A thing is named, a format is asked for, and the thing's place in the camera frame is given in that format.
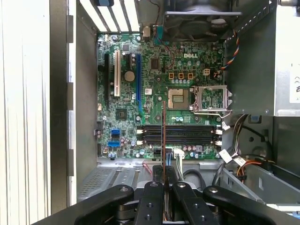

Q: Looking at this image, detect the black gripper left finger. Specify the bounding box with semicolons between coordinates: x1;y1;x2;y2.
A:
74;165;165;225

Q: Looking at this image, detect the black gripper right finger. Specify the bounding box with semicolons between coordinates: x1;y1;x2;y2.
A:
166;167;278;225

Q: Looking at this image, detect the RAM stick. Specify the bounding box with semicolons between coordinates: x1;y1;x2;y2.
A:
162;100;168;222

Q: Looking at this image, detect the black RAM slot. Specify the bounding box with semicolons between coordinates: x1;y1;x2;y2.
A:
136;135;223;141
136;140;223;146
136;129;223;135
136;124;223;130

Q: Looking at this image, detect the grey perforated disk bay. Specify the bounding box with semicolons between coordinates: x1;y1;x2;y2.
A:
77;161;155;204

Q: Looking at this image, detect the silver disk bay cage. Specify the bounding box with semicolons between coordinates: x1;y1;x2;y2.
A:
221;114;300;213

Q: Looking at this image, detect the green motherboard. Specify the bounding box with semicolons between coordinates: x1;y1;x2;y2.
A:
96;32;226;162

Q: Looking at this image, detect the metal socket cover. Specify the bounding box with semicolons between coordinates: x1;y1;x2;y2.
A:
191;84;233;113

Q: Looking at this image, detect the CPU socket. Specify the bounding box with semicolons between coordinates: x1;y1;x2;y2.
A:
167;87;189;111

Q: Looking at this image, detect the blue expansion slot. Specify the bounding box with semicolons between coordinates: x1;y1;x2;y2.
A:
135;52;144;119

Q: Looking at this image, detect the long black expansion slot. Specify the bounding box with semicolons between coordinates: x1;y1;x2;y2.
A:
104;53;110;106

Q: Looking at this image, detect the white expansion slot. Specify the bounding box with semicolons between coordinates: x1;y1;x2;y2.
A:
114;50;121;98

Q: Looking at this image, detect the grey power supply unit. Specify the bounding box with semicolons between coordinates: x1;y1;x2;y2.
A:
224;0;300;117

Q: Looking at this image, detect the black PC case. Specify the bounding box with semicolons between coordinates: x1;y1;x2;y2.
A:
30;0;300;225

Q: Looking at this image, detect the black case fan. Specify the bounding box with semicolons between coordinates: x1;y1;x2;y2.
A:
163;4;243;43

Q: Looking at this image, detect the black cable bundle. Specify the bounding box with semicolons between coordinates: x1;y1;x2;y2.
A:
182;164;227;188

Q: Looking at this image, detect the red flat wire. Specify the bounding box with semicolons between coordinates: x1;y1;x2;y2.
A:
142;160;154;177

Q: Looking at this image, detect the blue SATA wire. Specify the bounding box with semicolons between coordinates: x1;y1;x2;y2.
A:
166;151;174;168

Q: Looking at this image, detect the white plug with wires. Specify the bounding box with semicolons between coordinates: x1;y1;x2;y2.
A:
172;147;187;180

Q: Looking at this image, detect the orange wire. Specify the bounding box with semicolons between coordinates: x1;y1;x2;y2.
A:
235;158;276;186

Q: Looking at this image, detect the wire bundle with white tags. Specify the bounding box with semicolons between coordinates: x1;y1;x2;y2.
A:
217;114;250;166

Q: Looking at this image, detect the wire locking lever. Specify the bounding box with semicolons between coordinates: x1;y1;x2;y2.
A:
192;108;233;118

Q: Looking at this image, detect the thin red black wire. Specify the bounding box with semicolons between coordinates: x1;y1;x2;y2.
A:
149;0;180;62

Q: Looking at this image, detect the twisted coloured fan wire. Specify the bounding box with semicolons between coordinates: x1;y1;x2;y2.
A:
221;30;240;70

